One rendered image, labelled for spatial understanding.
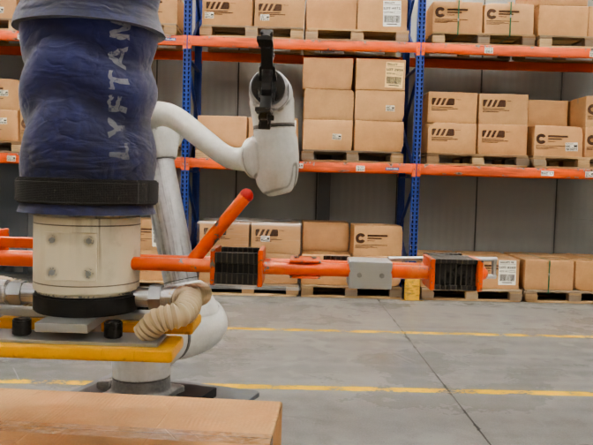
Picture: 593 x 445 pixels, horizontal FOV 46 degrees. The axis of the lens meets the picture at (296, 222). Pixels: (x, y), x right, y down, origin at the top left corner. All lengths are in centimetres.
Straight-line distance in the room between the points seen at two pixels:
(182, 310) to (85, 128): 31
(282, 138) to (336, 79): 674
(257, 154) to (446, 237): 828
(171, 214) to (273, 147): 54
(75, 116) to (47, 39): 12
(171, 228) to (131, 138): 97
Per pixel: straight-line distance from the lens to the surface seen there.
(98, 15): 111
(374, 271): 113
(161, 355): 106
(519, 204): 1011
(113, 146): 110
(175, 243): 207
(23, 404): 143
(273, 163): 165
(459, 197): 987
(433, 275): 113
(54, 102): 112
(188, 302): 109
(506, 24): 886
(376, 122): 839
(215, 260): 112
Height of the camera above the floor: 137
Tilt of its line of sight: 3 degrees down
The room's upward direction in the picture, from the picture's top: 2 degrees clockwise
